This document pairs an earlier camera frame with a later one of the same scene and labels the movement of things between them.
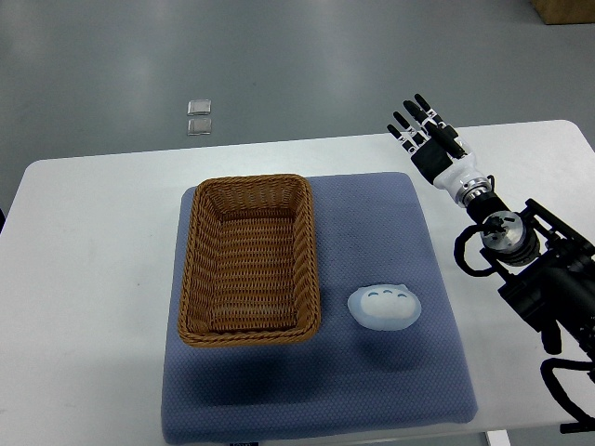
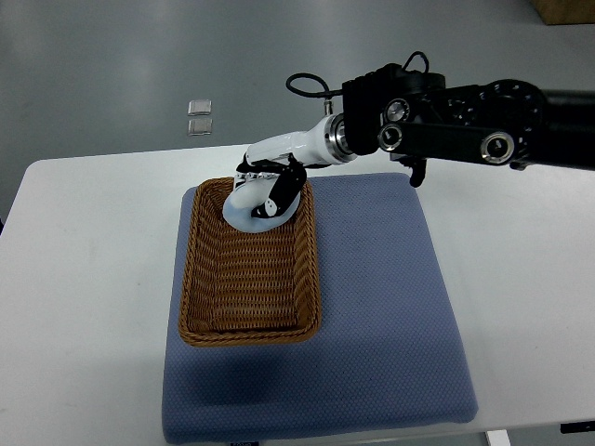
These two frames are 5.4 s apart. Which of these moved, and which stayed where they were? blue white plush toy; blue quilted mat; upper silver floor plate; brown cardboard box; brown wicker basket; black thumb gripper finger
Moved: blue white plush toy; black thumb gripper finger
Stayed: brown cardboard box; brown wicker basket; blue quilted mat; upper silver floor plate
